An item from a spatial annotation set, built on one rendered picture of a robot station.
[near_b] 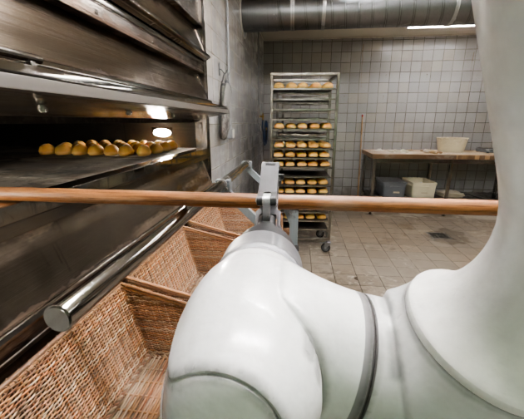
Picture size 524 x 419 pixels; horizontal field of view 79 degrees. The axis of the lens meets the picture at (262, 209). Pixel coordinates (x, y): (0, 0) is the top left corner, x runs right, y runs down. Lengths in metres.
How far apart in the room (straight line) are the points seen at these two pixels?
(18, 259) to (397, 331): 0.80
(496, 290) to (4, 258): 0.84
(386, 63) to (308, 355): 5.66
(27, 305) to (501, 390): 0.83
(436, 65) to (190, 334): 5.90
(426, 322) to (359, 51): 5.58
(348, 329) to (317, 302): 0.03
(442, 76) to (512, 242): 5.84
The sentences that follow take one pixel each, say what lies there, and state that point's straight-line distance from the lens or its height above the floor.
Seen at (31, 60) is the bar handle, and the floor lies 1.45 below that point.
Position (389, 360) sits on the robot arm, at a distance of 0.24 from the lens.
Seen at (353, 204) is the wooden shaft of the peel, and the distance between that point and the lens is 0.63.
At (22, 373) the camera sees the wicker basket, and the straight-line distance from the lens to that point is 0.89.
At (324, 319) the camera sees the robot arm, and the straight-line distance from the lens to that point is 0.22.
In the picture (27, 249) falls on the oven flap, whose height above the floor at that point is 1.06.
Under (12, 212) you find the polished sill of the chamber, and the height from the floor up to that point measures 1.16.
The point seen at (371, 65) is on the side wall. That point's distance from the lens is 5.74.
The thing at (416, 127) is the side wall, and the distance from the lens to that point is 5.88.
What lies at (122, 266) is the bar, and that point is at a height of 1.17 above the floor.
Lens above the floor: 1.35
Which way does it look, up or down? 15 degrees down
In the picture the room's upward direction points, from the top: straight up
